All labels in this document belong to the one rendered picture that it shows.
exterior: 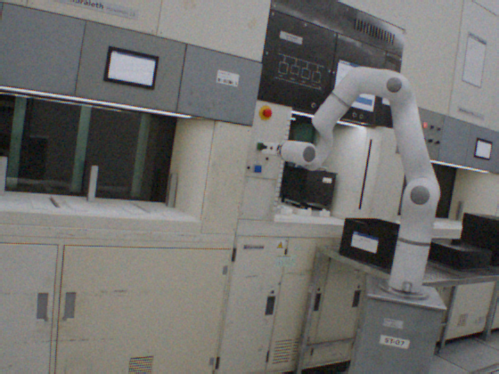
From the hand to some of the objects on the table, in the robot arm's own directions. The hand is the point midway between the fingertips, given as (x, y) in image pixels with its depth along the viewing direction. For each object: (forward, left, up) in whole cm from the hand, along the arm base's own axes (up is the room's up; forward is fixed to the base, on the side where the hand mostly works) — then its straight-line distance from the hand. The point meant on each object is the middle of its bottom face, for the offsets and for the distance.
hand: (264, 147), depth 208 cm
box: (+80, -127, -44) cm, 156 cm away
